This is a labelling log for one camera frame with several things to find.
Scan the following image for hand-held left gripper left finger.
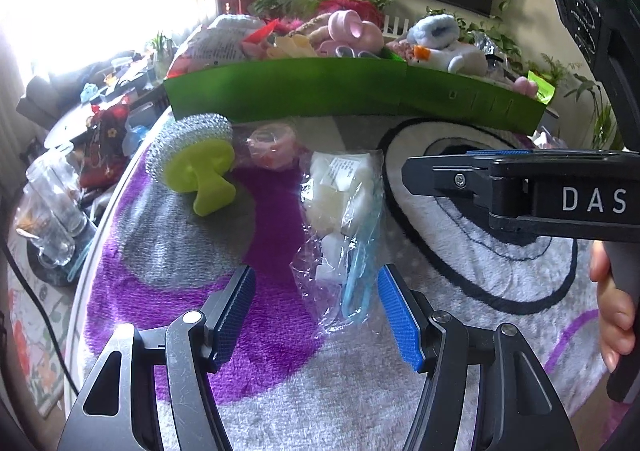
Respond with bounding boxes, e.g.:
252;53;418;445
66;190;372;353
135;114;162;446
57;264;257;451

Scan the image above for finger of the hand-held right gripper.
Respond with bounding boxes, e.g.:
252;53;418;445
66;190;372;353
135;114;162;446
401;156;495;216
464;148;533;157

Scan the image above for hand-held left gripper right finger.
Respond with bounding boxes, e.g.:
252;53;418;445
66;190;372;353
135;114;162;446
377;264;571;451

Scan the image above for clear bag of white sponges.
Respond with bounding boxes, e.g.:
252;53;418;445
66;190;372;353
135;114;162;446
289;148;389;338

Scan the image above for green cardboard box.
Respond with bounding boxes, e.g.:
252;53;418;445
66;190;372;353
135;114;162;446
384;44;549;136
164;56;408;124

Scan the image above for red pink feather headpiece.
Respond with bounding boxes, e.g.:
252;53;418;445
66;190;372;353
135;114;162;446
280;0;392;33

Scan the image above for round white desktop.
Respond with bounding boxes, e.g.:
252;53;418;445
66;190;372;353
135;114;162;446
64;104;171;432

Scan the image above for person's right hand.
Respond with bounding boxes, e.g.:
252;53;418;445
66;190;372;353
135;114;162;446
589;240;637;373

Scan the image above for green snack packet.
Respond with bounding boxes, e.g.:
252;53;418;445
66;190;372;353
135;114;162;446
527;70;558;105

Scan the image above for tall broad leaf plant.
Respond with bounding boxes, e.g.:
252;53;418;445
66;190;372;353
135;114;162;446
564;73;627;152

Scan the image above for clear bag of dark items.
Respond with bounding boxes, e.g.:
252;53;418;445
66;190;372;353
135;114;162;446
469;30;522;83

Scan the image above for purple grey printed blanket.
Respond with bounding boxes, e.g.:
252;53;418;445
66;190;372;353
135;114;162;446
75;110;622;451

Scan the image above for white plush toy blue hat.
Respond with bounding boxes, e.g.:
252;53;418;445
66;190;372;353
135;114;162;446
405;13;489;78

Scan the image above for pink knitted toy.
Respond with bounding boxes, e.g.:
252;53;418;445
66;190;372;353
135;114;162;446
389;42;432;65

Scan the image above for white picket fence holder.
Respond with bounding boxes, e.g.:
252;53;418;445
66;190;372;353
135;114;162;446
382;13;412;40

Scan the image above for pink roll in clear wrap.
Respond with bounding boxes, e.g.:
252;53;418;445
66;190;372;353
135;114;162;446
246;123;302;170

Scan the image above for floral floor rug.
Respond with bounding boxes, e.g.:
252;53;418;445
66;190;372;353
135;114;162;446
9;230;72;414

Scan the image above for yellow foam pieces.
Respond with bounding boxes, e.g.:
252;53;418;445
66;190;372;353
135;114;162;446
266;34;317;60

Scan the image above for beige woven roll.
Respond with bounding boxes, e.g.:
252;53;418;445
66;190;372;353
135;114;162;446
289;13;334;40

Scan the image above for blue plastic bag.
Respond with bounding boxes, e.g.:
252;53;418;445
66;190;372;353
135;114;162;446
124;123;149;153

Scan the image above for clear glass cups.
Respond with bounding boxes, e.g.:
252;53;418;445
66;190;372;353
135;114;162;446
14;140;97;283

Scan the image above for red floral decoration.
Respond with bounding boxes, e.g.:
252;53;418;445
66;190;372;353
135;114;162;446
81;100;129;188

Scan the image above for red plastic piece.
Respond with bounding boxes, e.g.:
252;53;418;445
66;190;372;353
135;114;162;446
242;20;279;45

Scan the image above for round black coffee table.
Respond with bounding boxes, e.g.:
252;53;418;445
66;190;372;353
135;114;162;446
44;80;172;148

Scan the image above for white knit hat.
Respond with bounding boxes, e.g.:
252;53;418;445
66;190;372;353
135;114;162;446
214;13;267;30

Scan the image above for grey knit cloth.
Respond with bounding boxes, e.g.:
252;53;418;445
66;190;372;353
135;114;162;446
186;26;252;66

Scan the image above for plant in glass vase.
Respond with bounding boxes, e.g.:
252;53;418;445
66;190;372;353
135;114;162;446
147;30;177;78

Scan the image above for grey sofa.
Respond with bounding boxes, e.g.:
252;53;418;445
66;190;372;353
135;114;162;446
16;75;77;118

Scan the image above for steel scrubber with green handle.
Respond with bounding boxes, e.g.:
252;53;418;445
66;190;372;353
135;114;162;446
149;114;236;218

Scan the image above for black cable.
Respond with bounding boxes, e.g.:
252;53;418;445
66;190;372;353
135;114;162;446
0;230;67;384

